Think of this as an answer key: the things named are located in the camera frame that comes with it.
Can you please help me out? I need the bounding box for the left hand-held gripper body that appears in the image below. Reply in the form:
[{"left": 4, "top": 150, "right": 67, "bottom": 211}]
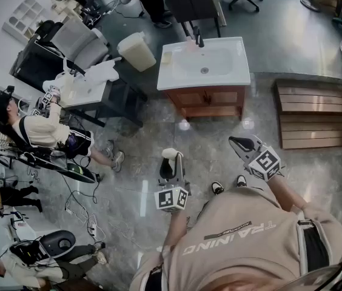
[{"left": 154, "top": 176, "right": 192, "bottom": 213}]

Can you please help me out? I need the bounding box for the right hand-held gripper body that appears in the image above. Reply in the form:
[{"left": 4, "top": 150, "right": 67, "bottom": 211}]
[{"left": 243, "top": 134, "right": 281, "bottom": 182}]

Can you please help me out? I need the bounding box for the person's right forearm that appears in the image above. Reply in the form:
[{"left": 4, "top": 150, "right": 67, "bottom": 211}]
[{"left": 267, "top": 174, "right": 310, "bottom": 216}]

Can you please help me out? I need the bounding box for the grey round robot base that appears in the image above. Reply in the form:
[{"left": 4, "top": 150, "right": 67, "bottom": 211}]
[{"left": 39, "top": 230, "right": 77, "bottom": 259}]

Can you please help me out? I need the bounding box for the person's left forearm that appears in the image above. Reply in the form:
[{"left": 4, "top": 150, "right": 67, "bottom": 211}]
[{"left": 162, "top": 209, "right": 190, "bottom": 256}]

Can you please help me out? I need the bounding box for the wooden vanity cabinet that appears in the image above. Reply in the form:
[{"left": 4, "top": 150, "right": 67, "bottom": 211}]
[{"left": 162, "top": 85, "right": 247, "bottom": 121}]

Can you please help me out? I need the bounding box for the white ceramic sink basin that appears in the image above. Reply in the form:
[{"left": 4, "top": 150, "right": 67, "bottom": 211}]
[{"left": 156, "top": 36, "right": 251, "bottom": 91}]

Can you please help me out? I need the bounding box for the wooden slatted bench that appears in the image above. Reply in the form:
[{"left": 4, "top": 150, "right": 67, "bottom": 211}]
[{"left": 272, "top": 79, "right": 342, "bottom": 150}]

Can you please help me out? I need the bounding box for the person's beige sweatshirt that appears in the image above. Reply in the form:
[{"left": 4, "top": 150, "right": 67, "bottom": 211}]
[{"left": 128, "top": 186, "right": 342, "bottom": 291}]

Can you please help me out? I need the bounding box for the white power strip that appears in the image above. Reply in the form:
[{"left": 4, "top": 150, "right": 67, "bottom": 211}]
[{"left": 87, "top": 221, "right": 99, "bottom": 238}]

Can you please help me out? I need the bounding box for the black sink stand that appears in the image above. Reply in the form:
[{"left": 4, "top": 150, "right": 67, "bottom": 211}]
[{"left": 67, "top": 71, "right": 148, "bottom": 130}]

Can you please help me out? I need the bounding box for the black and green helmet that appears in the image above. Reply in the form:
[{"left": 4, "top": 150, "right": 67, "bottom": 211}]
[{"left": 64, "top": 162, "right": 96, "bottom": 184}]

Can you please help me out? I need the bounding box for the black sink faucet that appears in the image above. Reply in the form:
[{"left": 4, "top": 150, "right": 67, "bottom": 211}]
[{"left": 192, "top": 25, "right": 206, "bottom": 49}]

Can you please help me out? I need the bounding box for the white sink with bucket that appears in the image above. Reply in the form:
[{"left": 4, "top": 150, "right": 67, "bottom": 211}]
[{"left": 56, "top": 71, "right": 111, "bottom": 109}]

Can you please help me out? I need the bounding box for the beige trash bin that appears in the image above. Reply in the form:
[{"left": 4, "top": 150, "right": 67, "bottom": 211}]
[{"left": 116, "top": 31, "right": 157, "bottom": 73}]

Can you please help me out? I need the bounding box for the white plastic sheet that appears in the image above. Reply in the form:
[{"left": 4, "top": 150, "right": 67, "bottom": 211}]
[{"left": 84, "top": 59, "right": 120, "bottom": 84}]

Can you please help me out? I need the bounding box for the dark upholstered chair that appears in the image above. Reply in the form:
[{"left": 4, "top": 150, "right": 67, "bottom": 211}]
[{"left": 164, "top": 0, "right": 222, "bottom": 39}]

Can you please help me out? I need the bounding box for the grey office chair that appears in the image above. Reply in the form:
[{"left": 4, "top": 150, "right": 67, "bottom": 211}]
[{"left": 51, "top": 19, "right": 123, "bottom": 70}]

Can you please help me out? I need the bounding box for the black storage box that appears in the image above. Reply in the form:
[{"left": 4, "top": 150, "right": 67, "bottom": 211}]
[{"left": 9, "top": 38, "right": 69, "bottom": 86}]

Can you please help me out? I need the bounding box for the white cubby shelf organiser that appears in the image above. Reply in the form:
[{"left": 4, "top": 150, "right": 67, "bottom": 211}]
[{"left": 1, "top": 0, "right": 45, "bottom": 42}]

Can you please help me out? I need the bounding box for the black faucet with handle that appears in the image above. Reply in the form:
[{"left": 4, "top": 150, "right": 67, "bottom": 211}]
[{"left": 64, "top": 59, "right": 86, "bottom": 78}]

